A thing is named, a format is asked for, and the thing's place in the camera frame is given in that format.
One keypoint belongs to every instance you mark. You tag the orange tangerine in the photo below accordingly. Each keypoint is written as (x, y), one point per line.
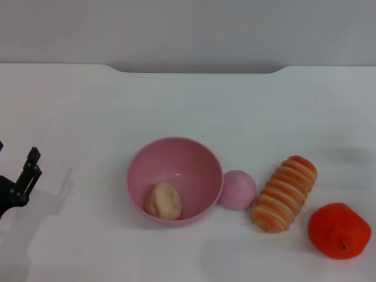
(337, 230)

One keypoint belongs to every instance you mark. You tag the beige egg yolk pastry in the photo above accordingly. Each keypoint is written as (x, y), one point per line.
(164, 202)

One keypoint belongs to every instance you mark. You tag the pink round bun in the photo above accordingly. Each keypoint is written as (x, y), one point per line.
(239, 191)

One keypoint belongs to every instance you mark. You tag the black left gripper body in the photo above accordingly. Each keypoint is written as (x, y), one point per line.
(11, 194)

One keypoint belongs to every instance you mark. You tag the orange striped bread roll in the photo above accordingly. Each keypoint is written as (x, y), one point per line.
(283, 195)

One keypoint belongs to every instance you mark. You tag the pink plastic bowl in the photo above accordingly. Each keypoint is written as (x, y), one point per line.
(188, 164)

